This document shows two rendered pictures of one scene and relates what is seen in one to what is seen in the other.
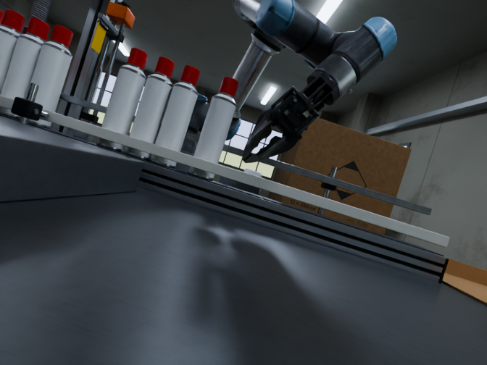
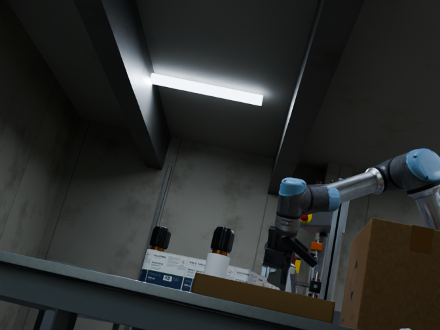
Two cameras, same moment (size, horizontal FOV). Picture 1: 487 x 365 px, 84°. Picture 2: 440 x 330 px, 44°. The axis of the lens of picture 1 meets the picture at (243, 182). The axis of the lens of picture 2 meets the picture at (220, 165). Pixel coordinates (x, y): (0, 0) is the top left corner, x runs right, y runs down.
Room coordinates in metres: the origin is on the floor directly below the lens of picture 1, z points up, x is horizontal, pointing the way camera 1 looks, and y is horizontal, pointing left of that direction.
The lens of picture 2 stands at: (0.58, -1.72, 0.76)
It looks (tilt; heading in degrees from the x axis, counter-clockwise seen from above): 18 degrees up; 101
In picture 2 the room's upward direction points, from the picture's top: 13 degrees clockwise
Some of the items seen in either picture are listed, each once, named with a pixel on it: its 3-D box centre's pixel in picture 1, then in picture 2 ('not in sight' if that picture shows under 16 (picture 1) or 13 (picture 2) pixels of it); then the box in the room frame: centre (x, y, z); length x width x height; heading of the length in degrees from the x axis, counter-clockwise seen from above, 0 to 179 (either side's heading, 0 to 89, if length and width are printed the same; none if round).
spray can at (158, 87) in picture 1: (152, 108); not in sight; (0.54, 0.22, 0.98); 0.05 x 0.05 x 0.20
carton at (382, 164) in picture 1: (329, 179); (400, 289); (0.84, -0.25, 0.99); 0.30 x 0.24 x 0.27; 93
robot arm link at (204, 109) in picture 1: (190, 110); not in sight; (1.05, 0.28, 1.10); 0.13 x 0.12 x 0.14; 118
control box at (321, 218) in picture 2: not in sight; (324, 208); (0.64, 0.54, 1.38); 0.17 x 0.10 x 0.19; 144
